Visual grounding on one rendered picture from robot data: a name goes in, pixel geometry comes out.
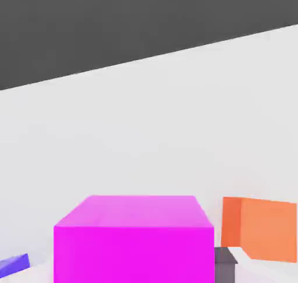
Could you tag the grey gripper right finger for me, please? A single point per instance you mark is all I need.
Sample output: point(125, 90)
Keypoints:
point(224, 267)

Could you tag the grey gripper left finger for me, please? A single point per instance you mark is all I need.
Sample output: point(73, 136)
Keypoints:
point(42, 276)

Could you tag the small magenta cube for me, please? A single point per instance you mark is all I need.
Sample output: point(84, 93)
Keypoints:
point(133, 252)

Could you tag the small purple cube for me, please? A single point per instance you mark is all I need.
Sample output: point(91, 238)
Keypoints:
point(14, 264)

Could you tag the small orange cube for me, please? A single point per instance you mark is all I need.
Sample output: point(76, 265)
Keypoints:
point(267, 229)

